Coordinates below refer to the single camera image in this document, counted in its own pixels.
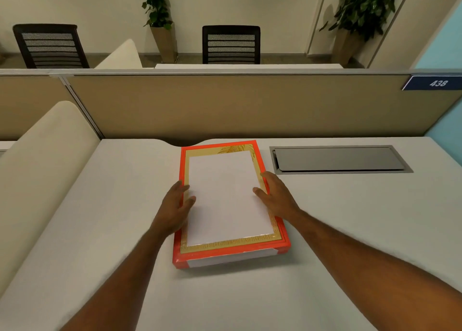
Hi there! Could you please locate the orange and gold box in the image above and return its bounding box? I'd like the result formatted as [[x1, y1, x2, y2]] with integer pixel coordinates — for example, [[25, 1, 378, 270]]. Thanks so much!
[[172, 140, 292, 269]]

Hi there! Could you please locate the small cream side divider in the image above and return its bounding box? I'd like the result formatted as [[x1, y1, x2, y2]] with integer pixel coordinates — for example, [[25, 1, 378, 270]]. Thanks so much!
[[95, 39, 144, 69]]

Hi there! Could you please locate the blue number sign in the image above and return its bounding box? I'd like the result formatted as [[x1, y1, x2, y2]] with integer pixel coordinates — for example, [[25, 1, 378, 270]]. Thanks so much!
[[402, 75, 462, 91]]

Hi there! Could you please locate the wide beige partition panel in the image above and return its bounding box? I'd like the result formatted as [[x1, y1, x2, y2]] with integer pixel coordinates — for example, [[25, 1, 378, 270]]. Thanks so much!
[[59, 69, 462, 148]]

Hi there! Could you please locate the small green plant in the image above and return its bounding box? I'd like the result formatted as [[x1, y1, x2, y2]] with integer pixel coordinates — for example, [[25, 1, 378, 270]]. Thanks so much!
[[142, 0, 174, 30]]

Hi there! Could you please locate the slim beige plant pot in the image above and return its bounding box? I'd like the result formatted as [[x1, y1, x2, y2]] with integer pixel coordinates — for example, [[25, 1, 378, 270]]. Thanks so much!
[[150, 23, 178, 64]]

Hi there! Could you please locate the person's right forearm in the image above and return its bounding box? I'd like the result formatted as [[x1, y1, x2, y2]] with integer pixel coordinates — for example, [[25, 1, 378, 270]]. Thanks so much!
[[287, 210, 462, 331]]

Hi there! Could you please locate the large bushy green plant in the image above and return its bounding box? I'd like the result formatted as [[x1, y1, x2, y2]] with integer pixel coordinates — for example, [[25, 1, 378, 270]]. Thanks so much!
[[319, 0, 396, 42]]

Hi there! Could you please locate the wide beige plant pot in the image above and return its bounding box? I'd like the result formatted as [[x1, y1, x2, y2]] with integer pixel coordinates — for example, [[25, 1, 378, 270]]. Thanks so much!
[[330, 28, 365, 68]]

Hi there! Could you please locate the narrow beige partition panel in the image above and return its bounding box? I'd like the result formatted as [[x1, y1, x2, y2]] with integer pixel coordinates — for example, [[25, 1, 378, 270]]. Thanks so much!
[[0, 71, 105, 142]]

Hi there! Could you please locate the person's right hand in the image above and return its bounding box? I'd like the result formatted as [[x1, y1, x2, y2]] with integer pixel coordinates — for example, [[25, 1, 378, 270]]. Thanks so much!
[[253, 171, 302, 229]]

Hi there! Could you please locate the grey desk cable hatch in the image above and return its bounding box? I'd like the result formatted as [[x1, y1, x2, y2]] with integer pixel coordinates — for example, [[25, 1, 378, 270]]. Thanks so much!
[[269, 145, 414, 175]]

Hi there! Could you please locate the white paper sheet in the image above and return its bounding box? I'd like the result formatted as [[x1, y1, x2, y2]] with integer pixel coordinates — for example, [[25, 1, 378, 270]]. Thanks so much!
[[186, 150, 275, 247]]

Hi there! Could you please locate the person's left hand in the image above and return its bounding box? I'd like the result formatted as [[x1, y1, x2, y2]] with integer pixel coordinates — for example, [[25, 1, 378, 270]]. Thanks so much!
[[150, 180, 197, 239]]

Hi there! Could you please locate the person's left forearm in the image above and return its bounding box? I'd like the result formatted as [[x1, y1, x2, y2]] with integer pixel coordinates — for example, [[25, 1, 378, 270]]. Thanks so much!
[[59, 228, 171, 331]]

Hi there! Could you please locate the large cream side divider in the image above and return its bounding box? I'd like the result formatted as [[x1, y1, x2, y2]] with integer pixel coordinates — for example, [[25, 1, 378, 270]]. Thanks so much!
[[0, 101, 102, 299]]

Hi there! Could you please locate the black mesh office chair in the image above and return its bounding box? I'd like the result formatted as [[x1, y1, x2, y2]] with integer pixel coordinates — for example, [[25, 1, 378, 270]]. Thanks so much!
[[13, 24, 90, 69], [202, 25, 261, 65]]

